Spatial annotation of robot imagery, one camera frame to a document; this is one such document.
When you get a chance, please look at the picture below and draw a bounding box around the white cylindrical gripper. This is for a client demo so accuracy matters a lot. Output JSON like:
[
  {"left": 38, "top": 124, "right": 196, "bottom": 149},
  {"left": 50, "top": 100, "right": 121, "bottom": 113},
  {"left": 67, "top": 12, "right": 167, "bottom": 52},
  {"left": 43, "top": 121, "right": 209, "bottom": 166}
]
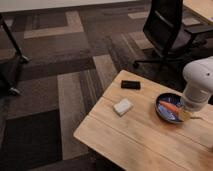
[{"left": 178, "top": 84, "right": 211, "bottom": 122}]

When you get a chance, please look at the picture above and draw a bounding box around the orange carrot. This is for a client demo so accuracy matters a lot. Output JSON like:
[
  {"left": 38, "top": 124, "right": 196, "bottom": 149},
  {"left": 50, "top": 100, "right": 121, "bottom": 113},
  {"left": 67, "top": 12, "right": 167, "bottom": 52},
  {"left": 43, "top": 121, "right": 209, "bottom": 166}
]
[{"left": 160, "top": 101, "right": 179, "bottom": 115}]

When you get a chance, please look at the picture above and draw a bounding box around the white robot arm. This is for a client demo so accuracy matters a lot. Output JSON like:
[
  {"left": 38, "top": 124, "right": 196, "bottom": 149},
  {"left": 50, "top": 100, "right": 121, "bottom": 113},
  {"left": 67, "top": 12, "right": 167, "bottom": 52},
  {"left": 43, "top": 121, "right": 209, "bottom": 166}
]
[{"left": 179, "top": 56, "right": 213, "bottom": 121}]

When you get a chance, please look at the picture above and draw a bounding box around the blue patterned ceramic bowl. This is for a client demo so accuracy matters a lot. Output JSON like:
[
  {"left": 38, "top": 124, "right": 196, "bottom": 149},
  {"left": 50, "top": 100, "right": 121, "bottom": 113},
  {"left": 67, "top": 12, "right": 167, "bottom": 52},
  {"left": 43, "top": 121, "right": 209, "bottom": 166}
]
[{"left": 155, "top": 93, "right": 182, "bottom": 124}]

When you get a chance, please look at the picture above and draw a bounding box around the white sponge block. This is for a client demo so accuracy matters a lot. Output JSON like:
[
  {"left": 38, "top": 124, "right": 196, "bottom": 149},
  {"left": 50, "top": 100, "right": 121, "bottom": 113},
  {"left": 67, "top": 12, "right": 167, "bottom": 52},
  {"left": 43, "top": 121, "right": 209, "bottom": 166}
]
[{"left": 113, "top": 98, "right": 133, "bottom": 116}]

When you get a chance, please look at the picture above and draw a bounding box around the black rectangular object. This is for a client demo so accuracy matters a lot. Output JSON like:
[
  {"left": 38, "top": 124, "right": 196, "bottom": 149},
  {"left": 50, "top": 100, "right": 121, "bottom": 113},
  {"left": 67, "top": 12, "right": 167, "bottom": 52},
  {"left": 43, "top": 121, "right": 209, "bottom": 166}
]
[{"left": 121, "top": 80, "right": 141, "bottom": 90}]

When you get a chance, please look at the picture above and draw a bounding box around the black office chair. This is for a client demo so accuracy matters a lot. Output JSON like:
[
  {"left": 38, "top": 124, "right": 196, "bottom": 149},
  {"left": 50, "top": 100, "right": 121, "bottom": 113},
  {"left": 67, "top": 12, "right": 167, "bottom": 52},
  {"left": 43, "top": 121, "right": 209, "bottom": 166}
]
[{"left": 133, "top": 0, "right": 213, "bottom": 68}]

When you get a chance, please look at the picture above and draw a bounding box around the light wooden desk corner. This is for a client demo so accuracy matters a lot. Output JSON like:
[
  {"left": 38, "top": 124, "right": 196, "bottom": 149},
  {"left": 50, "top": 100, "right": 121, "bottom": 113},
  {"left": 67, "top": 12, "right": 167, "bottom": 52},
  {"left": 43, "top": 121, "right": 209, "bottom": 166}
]
[{"left": 183, "top": 0, "right": 213, "bottom": 24}]

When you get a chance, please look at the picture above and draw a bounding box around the black wheeled stand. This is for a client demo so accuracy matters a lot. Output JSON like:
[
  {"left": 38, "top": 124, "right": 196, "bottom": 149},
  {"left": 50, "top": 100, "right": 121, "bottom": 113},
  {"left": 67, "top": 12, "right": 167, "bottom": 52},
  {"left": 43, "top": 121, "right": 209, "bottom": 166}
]
[{"left": 0, "top": 14, "right": 32, "bottom": 97}]

